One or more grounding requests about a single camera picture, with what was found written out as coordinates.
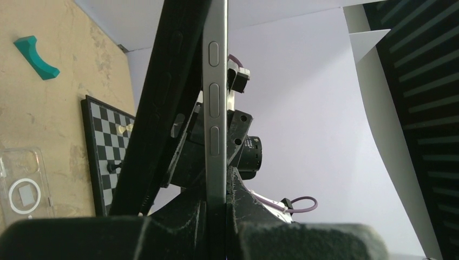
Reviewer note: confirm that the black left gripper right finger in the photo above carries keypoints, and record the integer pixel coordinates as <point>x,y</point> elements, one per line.
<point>253,232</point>

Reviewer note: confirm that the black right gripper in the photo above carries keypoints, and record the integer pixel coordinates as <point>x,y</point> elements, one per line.
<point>197,150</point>

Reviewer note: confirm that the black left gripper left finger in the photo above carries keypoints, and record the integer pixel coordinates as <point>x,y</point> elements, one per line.
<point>176,231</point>

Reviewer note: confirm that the black phone case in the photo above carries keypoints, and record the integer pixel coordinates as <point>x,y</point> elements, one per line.
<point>180,27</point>

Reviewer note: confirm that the black phone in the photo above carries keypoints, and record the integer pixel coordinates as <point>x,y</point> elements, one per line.
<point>214,78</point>

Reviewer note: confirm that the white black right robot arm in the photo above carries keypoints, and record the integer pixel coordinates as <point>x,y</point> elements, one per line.
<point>244,152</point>

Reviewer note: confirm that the white chess piece short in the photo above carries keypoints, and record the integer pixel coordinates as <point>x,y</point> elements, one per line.
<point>127,129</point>

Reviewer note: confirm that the black chess piece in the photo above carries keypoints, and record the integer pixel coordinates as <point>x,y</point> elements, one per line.
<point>112,167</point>

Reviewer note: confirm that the black white chessboard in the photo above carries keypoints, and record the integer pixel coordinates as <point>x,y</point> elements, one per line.
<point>104,145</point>

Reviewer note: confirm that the teal curved toy block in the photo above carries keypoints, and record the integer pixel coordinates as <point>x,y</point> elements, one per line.
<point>27,47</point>

